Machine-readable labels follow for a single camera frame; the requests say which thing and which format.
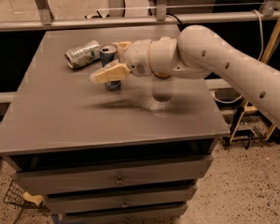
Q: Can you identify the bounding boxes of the black wire basket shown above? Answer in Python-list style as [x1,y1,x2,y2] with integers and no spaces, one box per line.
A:
[4,181,46,209]

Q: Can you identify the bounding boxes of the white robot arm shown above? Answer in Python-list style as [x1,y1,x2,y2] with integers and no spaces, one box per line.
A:
[90,25,280,130]

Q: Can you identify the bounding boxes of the grey metal railing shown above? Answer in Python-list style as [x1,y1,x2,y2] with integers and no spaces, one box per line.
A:
[0,0,280,32]

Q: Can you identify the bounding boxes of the grey drawer cabinet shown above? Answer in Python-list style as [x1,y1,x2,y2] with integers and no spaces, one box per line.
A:
[0,25,229,224]

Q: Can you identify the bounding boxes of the orange brown drink can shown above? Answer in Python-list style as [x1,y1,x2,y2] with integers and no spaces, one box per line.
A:
[154,73,171,79]

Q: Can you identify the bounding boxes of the blue silver redbull can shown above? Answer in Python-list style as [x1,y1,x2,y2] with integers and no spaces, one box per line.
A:
[99,44,121,91]

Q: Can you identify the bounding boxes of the crushed silver green can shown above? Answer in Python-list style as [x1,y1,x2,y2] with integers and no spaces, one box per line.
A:
[64,40,100,69]

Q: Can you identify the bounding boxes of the white cable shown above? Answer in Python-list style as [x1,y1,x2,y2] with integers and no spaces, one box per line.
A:
[213,9,264,105]

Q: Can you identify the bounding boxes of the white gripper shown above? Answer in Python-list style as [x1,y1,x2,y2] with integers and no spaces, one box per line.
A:
[90,39,152,83]

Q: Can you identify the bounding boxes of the yellow metal stand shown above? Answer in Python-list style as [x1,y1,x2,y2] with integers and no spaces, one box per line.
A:
[223,16,280,148]

